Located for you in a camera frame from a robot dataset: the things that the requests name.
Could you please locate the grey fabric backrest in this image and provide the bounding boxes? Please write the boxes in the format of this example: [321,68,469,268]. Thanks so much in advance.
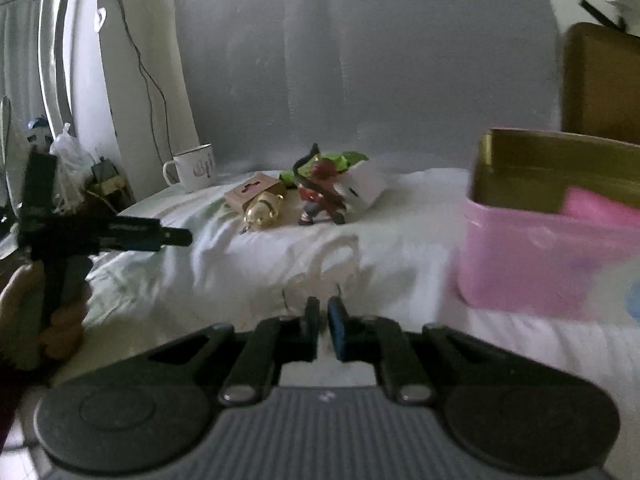
[172,0,562,186]

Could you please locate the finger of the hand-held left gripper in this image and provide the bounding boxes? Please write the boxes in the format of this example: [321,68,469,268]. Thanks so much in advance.
[97,214,194,254]

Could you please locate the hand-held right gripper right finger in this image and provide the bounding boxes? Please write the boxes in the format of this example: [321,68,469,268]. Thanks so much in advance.
[326,296,506,406]

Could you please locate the white box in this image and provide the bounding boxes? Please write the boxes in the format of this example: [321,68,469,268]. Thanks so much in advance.
[332,160,387,221]

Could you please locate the red toy figurine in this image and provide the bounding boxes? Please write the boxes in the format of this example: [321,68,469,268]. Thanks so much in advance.
[292,143,351,226]

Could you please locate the green packet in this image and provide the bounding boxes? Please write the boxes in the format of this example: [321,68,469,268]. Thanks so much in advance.
[279,151,370,186]

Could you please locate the clear plastic piece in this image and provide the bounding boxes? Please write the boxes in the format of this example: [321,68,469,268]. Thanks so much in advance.
[282,236,362,311]

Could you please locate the pink packet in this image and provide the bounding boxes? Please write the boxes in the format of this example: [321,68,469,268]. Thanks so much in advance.
[562,186,640,228]

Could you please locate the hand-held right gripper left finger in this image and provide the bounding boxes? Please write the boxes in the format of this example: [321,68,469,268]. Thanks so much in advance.
[147,296,322,407]

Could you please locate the pink biscuit tin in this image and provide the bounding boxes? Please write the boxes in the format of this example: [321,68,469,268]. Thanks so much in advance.
[457,128,640,320]

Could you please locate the thin black cable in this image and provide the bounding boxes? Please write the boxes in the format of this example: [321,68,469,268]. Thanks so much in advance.
[97,0,169,161]

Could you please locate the gold figurine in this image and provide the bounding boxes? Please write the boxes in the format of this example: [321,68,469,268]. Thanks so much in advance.
[241,191,285,234]

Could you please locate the brown cardboard box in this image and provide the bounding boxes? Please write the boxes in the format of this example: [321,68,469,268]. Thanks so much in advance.
[223,172,286,213]

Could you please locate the white enamel mug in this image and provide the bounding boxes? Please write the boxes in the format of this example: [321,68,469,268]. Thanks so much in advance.
[162,143,216,194]

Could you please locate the small cluttered boxes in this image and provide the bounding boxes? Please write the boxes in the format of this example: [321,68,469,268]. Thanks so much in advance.
[87,156,128,198]

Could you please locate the white plastic bag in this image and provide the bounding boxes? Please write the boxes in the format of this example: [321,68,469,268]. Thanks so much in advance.
[49,122,96,186]

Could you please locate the black strip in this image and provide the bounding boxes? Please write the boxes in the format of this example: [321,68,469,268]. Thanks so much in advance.
[579,0,627,31]

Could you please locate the person's left hand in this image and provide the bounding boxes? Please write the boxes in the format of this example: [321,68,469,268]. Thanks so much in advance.
[0,259,93,373]

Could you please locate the silver curved frame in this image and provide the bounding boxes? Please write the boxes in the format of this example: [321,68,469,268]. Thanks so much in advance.
[37,0,82,137]

